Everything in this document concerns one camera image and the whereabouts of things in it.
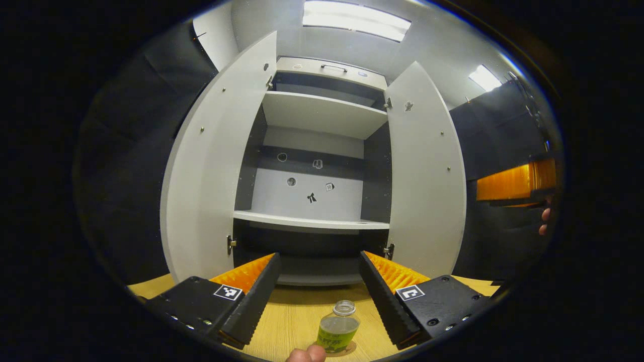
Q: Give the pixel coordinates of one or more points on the round cork coaster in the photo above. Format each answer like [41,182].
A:
[350,348]

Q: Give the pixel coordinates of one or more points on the metal door hinge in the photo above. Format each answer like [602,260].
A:
[389,251]
[230,244]
[269,82]
[388,103]

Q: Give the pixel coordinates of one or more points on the wide cabinet shelf board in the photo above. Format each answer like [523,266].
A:
[322,113]

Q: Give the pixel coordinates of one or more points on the small ceiling light panel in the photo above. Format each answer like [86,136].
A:
[484,78]

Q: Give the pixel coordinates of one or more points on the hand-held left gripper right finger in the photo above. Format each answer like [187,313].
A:
[385,301]

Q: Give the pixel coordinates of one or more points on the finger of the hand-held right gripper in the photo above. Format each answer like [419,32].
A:
[508,182]

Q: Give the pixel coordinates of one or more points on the large ceiling light panel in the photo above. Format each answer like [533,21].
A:
[357,20]

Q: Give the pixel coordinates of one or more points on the black backdrop cloth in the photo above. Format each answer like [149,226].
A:
[126,166]

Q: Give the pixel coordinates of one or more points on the green label clear bottle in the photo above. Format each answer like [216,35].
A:
[338,329]

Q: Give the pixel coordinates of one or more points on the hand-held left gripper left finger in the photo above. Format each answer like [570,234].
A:
[256,301]

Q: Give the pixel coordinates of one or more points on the cabinet door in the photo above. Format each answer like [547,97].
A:
[425,191]
[211,191]

